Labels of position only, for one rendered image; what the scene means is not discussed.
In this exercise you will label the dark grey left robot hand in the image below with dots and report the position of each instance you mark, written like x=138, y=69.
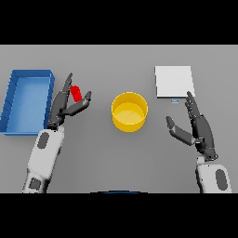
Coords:
x=60, y=105

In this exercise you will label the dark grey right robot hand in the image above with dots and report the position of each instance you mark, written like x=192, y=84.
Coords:
x=202, y=130

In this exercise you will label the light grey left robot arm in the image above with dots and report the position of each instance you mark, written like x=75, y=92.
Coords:
x=43, y=158

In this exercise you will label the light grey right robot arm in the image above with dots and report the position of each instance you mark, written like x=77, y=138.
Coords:
x=214, y=178

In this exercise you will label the red beaker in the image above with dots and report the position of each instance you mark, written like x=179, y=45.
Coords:
x=76, y=93

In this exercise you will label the pale square measuring scale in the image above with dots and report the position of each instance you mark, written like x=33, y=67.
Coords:
x=174, y=81

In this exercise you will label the yellow bowl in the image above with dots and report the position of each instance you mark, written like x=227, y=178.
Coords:
x=129, y=112

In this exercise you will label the blue tray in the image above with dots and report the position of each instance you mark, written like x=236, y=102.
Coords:
x=27, y=102

